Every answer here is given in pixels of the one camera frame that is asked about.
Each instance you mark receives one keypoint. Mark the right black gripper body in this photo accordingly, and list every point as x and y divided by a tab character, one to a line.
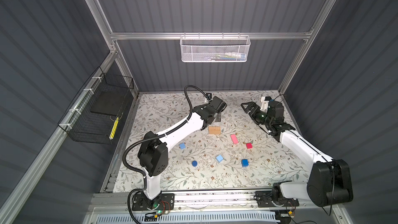
259	116

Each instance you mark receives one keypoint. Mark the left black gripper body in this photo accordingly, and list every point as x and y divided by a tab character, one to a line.
217	118

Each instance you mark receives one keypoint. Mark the blue cube block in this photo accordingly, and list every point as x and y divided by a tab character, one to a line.
244	163

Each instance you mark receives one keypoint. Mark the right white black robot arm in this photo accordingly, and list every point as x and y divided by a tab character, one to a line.
329	182

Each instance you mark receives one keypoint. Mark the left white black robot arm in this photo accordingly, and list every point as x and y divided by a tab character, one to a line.
154	151

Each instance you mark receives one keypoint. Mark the pink rectangular block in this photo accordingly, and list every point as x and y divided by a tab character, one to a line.
234	139

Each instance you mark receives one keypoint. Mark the light blue square block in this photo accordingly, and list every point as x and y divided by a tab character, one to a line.
219	158

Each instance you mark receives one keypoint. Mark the floral patterned table mat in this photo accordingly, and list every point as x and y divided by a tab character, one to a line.
269	160

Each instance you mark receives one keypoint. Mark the markers in white basket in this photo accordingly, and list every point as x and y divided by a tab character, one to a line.
229	56

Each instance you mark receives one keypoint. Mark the black pad in basket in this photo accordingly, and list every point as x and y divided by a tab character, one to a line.
109	103

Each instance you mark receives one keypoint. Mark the yellow marker in basket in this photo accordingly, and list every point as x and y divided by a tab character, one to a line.
114	128

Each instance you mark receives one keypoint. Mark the white wire mesh basket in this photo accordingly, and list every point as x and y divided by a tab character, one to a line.
195	49

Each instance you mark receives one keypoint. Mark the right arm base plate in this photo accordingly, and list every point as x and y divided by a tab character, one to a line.
264	198

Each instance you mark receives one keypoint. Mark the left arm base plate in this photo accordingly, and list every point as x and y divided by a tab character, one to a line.
162	202

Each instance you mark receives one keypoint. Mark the white ventilated cable duct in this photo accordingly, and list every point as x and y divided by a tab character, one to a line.
211	217

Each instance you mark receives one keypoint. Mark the black wire basket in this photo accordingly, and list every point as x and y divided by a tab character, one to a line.
83	126

